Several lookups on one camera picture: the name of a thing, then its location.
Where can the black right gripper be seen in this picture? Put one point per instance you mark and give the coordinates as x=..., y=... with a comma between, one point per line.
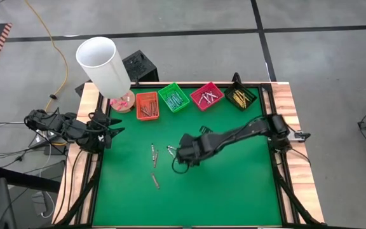
x=192, y=148

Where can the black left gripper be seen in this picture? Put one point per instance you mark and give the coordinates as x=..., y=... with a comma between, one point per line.
x=98, y=133

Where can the blue crayon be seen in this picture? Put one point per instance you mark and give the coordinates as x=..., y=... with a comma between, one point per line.
x=171, y=102
x=177, y=95
x=174, y=98
x=180, y=99

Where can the yellow crayon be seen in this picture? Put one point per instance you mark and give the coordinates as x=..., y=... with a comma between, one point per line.
x=246, y=95
x=236, y=99
x=239, y=95
x=242, y=98
x=244, y=101

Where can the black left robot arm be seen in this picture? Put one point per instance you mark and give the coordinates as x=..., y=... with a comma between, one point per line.
x=59, y=127

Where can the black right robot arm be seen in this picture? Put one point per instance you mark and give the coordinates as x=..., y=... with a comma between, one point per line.
x=243, y=128

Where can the pink eraser cap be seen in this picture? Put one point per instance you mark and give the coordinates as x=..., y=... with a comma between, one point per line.
x=119, y=107
x=124, y=103
x=113, y=101

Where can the orange plastic basket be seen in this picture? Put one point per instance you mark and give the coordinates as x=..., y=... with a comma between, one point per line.
x=147, y=118

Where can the green plastic basket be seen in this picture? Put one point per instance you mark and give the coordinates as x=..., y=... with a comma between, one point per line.
x=184, y=98

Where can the green table mat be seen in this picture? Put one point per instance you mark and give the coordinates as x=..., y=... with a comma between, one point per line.
x=170, y=200

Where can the white cylindrical lamp shade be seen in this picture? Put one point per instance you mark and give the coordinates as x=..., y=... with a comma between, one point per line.
x=106, y=68

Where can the red plastic basket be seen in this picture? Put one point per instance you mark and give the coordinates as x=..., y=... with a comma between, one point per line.
x=216, y=90

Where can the black perforated box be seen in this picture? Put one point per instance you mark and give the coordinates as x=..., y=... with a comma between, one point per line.
x=138, y=65

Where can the grey power strip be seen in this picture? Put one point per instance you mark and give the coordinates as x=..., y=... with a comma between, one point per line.
x=44, y=140

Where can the black plastic basket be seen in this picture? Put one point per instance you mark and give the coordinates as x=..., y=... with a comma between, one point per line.
x=249, y=101

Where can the black floor beam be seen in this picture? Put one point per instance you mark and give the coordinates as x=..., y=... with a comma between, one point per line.
x=24, y=179

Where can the white power adapter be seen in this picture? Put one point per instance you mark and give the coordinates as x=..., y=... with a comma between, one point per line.
x=40, y=203

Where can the black corner bracket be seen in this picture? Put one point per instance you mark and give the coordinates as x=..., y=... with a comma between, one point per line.
x=80, y=90

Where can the black metal table frame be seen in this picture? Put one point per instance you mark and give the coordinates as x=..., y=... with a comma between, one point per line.
x=148, y=86

